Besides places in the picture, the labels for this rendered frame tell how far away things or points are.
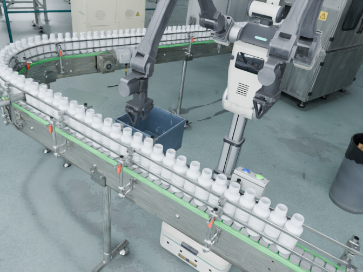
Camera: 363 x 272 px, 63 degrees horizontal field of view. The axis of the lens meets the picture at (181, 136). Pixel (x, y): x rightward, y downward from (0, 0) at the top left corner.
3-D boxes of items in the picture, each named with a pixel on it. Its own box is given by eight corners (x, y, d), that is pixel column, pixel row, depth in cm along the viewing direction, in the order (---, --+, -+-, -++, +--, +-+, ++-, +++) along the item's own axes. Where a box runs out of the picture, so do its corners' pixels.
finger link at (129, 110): (123, 123, 123) (124, 103, 118) (135, 117, 128) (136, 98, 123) (136, 130, 120) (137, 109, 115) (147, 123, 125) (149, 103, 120)
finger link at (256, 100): (271, 117, 110) (279, 94, 105) (264, 124, 104) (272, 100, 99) (254, 110, 112) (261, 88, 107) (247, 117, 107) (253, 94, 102)
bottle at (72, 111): (80, 126, 159) (78, 98, 150) (83, 131, 154) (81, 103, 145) (68, 128, 155) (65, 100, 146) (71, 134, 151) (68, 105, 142)
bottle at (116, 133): (107, 152, 143) (107, 123, 134) (119, 149, 146) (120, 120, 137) (113, 159, 139) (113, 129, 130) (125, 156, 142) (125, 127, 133)
